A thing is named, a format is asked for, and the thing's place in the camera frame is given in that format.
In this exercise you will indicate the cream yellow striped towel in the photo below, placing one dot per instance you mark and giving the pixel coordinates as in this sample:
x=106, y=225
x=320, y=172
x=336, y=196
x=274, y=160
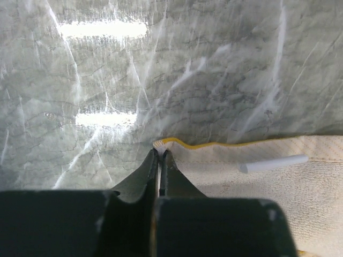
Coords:
x=302, y=174

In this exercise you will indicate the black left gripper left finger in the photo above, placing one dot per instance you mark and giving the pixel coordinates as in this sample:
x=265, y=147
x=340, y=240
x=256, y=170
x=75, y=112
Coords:
x=112, y=222

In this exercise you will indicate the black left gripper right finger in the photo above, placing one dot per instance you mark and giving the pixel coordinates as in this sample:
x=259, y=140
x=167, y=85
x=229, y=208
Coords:
x=188, y=223

